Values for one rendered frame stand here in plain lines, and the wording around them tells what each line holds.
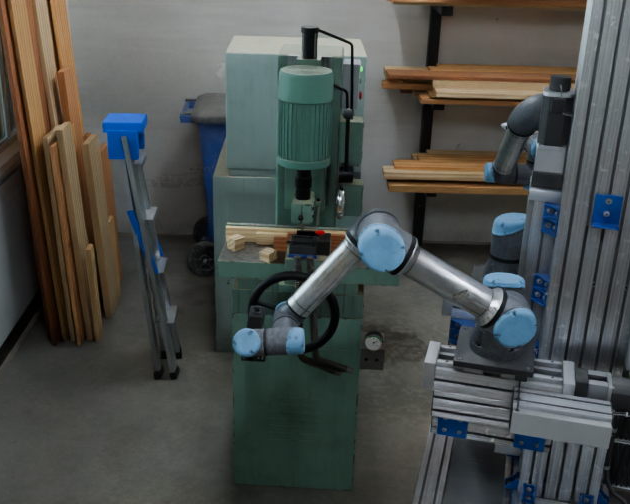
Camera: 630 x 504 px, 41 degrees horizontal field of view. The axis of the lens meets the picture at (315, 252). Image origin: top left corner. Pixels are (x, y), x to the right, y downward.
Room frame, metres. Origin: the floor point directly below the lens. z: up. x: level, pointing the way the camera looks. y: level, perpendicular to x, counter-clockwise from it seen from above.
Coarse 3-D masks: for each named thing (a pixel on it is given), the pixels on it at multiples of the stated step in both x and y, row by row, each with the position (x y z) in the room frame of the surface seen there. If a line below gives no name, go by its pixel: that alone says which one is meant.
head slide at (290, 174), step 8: (288, 168) 2.80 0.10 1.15; (288, 176) 2.80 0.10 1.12; (312, 176) 2.79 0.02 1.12; (320, 176) 2.79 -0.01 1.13; (288, 184) 2.80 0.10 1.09; (312, 184) 2.79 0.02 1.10; (320, 184) 2.79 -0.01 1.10; (288, 192) 2.80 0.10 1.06; (320, 192) 2.79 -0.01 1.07; (288, 200) 2.80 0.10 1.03; (320, 200) 2.79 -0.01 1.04; (288, 208) 2.80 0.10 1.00; (320, 208) 2.79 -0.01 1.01
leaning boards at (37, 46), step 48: (0, 0) 3.53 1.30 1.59; (48, 0) 4.21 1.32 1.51; (48, 48) 4.00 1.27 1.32; (48, 96) 3.93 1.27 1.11; (48, 144) 3.58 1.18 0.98; (96, 144) 3.96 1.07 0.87; (48, 192) 3.65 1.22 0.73; (96, 192) 3.85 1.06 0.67; (48, 240) 3.57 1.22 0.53; (96, 240) 3.83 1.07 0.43; (48, 288) 3.54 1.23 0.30; (96, 288) 3.62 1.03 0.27; (48, 336) 3.60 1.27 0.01; (96, 336) 3.58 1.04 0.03
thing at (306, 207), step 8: (312, 192) 2.78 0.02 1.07; (296, 200) 2.69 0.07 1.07; (304, 200) 2.70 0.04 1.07; (312, 200) 2.70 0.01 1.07; (296, 208) 2.66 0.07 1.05; (304, 208) 2.66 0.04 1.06; (312, 208) 2.66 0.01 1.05; (296, 216) 2.66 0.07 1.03; (304, 216) 2.66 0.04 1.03; (312, 216) 2.67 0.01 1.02
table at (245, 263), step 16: (224, 256) 2.59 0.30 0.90; (240, 256) 2.60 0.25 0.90; (256, 256) 2.60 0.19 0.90; (224, 272) 2.56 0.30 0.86; (240, 272) 2.55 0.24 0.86; (256, 272) 2.55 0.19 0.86; (272, 272) 2.55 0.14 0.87; (352, 272) 2.54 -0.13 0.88; (368, 272) 2.53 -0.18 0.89; (384, 272) 2.53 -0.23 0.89; (288, 288) 2.45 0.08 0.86
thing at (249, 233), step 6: (228, 228) 2.73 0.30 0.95; (234, 228) 2.73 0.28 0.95; (240, 228) 2.73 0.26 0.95; (246, 228) 2.73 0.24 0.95; (252, 228) 2.73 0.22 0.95; (258, 228) 2.73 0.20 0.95; (264, 228) 2.73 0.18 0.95; (270, 228) 2.73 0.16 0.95; (276, 228) 2.74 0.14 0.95; (282, 228) 2.74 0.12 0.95; (228, 234) 2.73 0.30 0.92; (240, 234) 2.73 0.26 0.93; (246, 234) 2.73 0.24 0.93; (252, 234) 2.73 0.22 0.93; (336, 234) 2.71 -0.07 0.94; (342, 234) 2.71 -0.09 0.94; (246, 240) 2.73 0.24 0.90; (252, 240) 2.73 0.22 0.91
